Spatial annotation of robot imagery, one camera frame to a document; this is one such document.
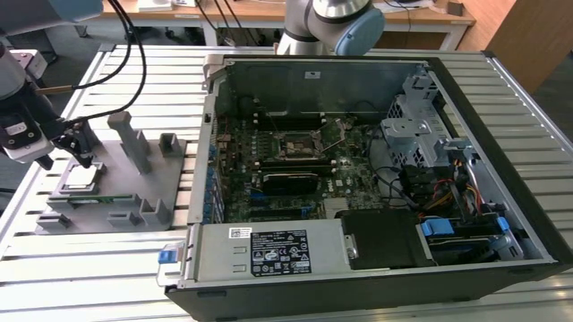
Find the silver power supply unit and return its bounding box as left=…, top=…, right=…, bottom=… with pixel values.
left=178, top=219, right=357, bottom=290

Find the grey parts rack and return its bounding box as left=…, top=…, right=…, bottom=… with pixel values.
left=34, top=110, right=189, bottom=235

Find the black RAM slot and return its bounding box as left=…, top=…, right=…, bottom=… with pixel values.
left=251, top=112, right=328, bottom=122
left=257, top=165, right=338, bottom=174
left=255, top=159, right=337, bottom=168
left=253, top=119, right=329, bottom=131

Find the black heat sink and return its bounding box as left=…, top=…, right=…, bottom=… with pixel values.
left=262, top=172, right=322, bottom=197

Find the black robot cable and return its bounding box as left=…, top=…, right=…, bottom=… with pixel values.
left=60, top=0, right=150, bottom=123
left=70, top=0, right=135, bottom=91

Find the coloured wire bundle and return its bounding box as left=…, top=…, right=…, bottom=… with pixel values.
left=420, top=160, right=488, bottom=217

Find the blue case side latch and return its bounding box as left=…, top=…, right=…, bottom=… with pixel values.
left=159, top=244, right=181, bottom=265

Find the looped black wire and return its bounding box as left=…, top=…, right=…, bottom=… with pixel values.
left=374, top=166, right=412, bottom=204

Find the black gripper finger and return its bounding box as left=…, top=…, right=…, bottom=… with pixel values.
left=34, top=151, right=56, bottom=172
left=51, top=119, right=98, bottom=169

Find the wooden cabinet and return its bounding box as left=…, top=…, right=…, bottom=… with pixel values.
left=456, top=0, right=573, bottom=95

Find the silver CPU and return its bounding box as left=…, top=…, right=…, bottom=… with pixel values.
left=64, top=165, right=101, bottom=189

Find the metal socket cover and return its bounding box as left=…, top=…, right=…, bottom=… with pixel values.
left=314, top=117, right=352, bottom=152

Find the green RAM stick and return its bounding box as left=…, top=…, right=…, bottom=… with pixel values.
left=67, top=195, right=133, bottom=205

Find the silver drive bay latch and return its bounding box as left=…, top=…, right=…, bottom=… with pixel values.
left=401, top=75, right=444, bottom=101

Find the wire locking lever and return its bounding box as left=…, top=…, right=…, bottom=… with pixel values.
left=257, top=99, right=282, bottom=134

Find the black disk drive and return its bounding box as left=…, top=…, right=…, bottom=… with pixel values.
left=428, top=234, right=501, bottom=266

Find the CPU socket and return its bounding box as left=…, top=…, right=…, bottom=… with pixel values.
left=277, top=131, right=325, bottom=161

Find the silver drive cage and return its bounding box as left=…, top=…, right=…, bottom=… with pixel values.
left=380, top=93, right=454, bottom=170

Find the silver angled bracket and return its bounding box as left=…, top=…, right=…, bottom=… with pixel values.
left=436, top=138, right=476, bottom=159

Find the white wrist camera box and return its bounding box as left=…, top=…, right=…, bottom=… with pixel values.
left=0, top=113, right=54, bottom=164
left=7, top=49, right=47, bottom=78

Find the silver cage bracket plate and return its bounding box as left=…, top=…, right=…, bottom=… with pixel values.
left=380, top=117, right=433, bottom=139

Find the blue disk carrier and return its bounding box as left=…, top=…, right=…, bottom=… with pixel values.
left=420, top=217, right=457, bottom=241

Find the green motherboard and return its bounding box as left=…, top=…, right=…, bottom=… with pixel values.
left=211, top=112, right=406, bottom=225

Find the silver finned heat sink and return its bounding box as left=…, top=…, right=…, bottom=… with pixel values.
left=325, top=197, right=352, bottom=216

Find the black office chair base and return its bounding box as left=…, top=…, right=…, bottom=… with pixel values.
left=125, top=25, right=206, bottom=44

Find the black fan shroud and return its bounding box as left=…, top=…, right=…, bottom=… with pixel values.
left=336, top=207, right=438, bottom=271

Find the black PC case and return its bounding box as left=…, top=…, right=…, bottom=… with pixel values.
left=157, top=52, right=573, bottom=322

